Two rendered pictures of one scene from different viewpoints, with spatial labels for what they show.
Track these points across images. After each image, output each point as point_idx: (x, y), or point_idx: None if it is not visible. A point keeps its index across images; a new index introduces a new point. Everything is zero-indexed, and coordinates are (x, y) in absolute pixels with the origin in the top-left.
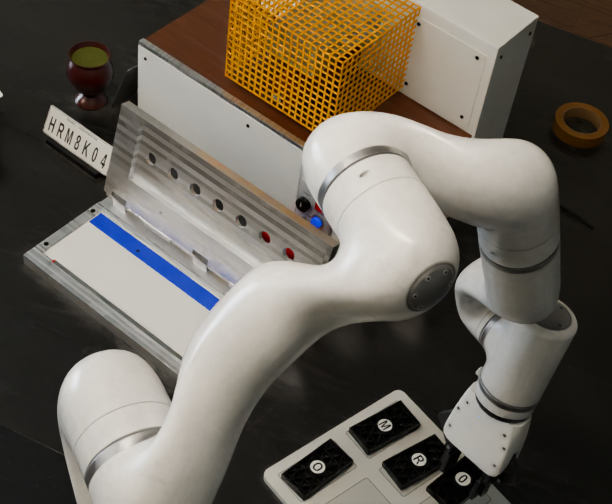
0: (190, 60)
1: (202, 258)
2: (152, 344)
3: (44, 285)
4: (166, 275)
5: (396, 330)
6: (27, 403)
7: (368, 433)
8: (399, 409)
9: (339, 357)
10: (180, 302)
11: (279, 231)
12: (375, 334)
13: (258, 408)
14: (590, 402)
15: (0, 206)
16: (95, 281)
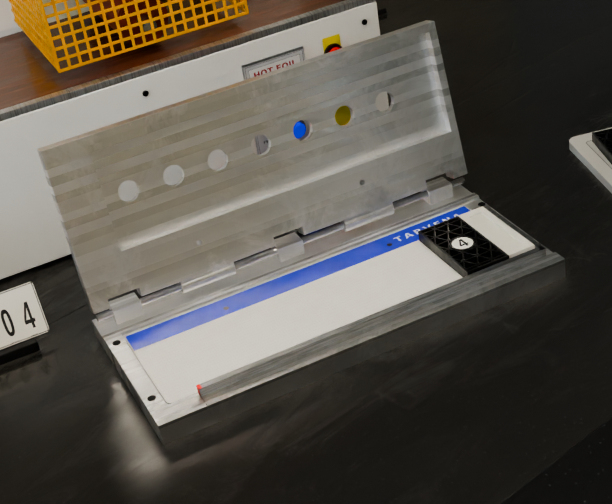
0: None
1: (286, 241)
2: (417, 309)
3: (224, 426)
4: (290, 286)
5: (470, 137)
6: (465, 468)
7: None
8: (606, 135)
9: (495, 179)
10: (349, 279)
11: (356, 85)
12: (469, 151)
13: (556, 248)
14: None
15: (16, 462)
16: (262, 354)
